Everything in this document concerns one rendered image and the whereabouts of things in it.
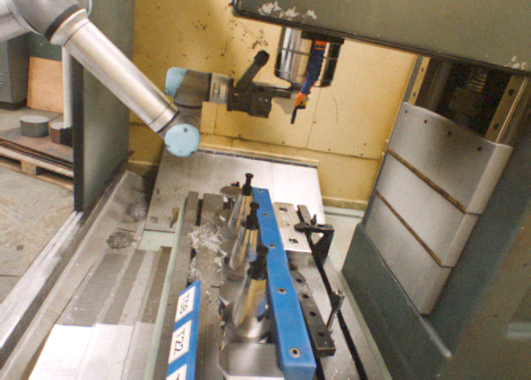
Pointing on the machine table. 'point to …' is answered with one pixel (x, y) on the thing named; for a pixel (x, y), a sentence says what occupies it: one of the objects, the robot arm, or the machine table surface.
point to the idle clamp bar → (313, 319)
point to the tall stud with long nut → (335, 306)
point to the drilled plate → (302, 250)
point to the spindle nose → (303, 59)
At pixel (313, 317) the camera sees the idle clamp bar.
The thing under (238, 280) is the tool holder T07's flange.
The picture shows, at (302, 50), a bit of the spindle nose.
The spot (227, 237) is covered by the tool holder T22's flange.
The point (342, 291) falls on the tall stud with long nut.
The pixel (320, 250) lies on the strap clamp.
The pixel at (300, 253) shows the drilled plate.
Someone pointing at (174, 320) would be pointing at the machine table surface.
